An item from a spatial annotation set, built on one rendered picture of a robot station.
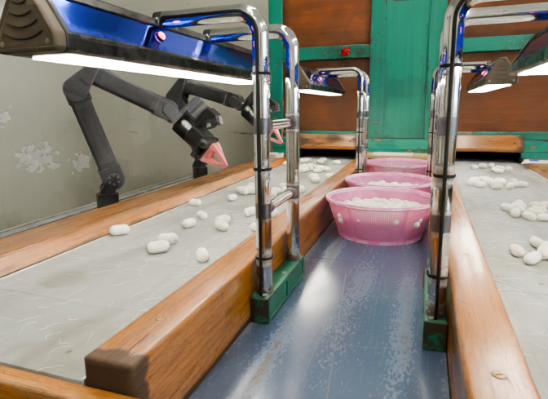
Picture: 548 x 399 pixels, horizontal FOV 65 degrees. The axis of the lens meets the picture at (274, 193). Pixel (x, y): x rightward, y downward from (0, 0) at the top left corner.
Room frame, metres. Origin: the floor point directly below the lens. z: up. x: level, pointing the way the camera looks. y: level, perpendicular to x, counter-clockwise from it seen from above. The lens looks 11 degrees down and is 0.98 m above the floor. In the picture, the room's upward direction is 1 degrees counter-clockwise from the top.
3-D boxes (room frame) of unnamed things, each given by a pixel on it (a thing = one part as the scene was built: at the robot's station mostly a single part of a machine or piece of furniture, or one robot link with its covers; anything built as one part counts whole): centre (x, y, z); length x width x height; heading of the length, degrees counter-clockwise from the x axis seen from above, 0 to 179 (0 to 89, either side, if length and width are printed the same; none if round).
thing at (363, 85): (1.62, -0.25, 0.90); 0.20 x 0.19 x 0.45; 161
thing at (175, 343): (1.20, -0.15, 0.71); 1.81 x 0.05 x 0.11; 161
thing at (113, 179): (1.26, 0.49, 0.77); 0.09 x 0.06 x 0.06; 23
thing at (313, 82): (1.65, -0.18, 1.08); 0.62 x 0.08 x 0.07; 161
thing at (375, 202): (1.04, -0.26, 0.72); 0.24 x 0.24 x 0.06
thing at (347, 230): (1.04, -0.26, 0.72); 0.27 x 0.27 x 0.10
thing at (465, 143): (1.86, -0.91, 0.83); 0.30 x 0.06 x 0.07; 71
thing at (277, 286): (0.70, 0.07, 0.90); 0.20 x 0.19 x 0.45; 161
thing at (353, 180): (1.30, -0.35, 0.72); 0.27 x 0.27 x 0.10
